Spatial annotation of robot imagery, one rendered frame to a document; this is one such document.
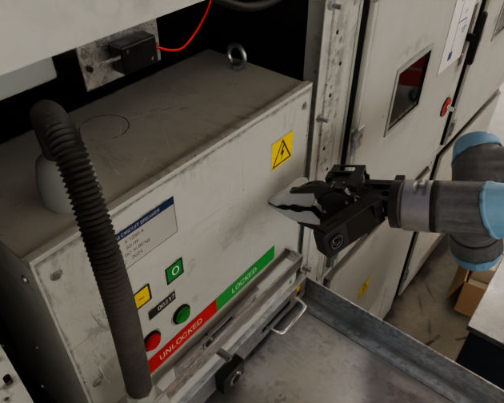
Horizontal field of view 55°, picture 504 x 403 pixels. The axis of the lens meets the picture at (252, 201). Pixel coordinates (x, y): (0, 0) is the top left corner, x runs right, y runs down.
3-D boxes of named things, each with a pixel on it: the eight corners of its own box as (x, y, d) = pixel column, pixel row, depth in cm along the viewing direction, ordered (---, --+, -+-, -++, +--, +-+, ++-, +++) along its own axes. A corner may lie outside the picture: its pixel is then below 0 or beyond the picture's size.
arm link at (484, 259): (502, 213, 81) (504, 179, 72) (504, 277, 76) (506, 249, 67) (451, 213, 84) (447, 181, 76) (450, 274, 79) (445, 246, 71)
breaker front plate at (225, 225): (298, 288, 106) (316, 89, 76) (123, 472, 78) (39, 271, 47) (293, 285, 107) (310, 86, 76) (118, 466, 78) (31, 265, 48)
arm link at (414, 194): (430, 243, 69) (427, 197, 65) (396, 240, 71) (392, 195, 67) (437, 211, 74) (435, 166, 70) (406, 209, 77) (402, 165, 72)
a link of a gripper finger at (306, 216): (282, 200, 86) (333, 203, 81) (270, 221, 82) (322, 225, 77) (278, 185, 84) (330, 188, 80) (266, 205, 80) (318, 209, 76)
